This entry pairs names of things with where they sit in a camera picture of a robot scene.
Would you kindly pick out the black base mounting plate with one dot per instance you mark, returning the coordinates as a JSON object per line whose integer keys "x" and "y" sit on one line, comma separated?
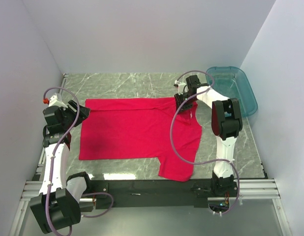
{"x": 161, "y": 193}

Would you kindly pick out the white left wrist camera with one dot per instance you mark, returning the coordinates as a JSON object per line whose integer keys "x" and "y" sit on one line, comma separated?
{"x": 55, "y": 100}

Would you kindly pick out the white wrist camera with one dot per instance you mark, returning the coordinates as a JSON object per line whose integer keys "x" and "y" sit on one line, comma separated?
{"x": 55, "y": 100}
{"x": 181, "y": 86}

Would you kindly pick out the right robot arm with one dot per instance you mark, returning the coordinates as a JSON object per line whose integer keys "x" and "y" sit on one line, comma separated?
{"x": 226, "y": 125}

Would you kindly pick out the teal plastic bin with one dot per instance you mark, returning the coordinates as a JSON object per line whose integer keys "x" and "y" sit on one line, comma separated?
{"x": 232, "y": 82}

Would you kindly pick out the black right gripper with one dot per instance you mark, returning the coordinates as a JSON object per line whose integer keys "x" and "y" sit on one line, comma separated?
{"x": 178, "y": 99}

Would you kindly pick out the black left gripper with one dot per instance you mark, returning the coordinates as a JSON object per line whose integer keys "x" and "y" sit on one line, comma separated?
{"x": 83, "y": 114}

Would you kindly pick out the aluminium frame rail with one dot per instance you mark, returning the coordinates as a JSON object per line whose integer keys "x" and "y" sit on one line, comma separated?
{"x": 249, "y": 189}

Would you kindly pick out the red t shirt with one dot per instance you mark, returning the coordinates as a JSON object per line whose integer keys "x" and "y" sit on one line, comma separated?
{"x": 140, "y": 128}

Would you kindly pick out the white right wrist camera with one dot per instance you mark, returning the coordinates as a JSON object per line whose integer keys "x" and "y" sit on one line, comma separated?
{"x": 181, "y": 86}

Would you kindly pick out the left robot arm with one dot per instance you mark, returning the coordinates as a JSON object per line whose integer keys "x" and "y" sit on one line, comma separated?
{"x": 57, "y": 204}

